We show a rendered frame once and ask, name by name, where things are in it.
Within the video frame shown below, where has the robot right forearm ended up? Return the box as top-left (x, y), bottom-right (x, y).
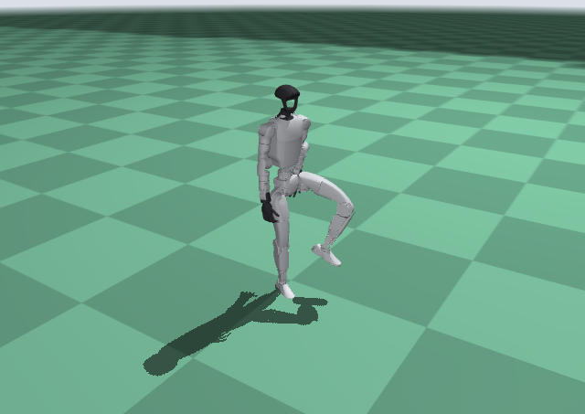
top-left (257, 158), bottom-right (271, 200)

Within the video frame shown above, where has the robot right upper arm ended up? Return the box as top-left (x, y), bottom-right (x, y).
top-left (258, 122), bottom-right (276, 169)

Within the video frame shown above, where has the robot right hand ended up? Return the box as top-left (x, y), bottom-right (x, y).
top-left (261, 192), bottom-right (279, 223)

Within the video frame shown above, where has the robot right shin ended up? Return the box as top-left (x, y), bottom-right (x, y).
top-left (273, 239), bottom-right (289, 286)

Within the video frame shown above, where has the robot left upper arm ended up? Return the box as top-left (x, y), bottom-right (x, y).
top-left (299, 114), bottom-right (311, 154)

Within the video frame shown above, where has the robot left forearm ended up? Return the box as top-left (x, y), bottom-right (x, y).
top-left (292, 154), bottom-right (306, 175)

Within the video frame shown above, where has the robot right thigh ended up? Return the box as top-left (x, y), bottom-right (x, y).
top-left (270, 186), bottom-right (290, 251)

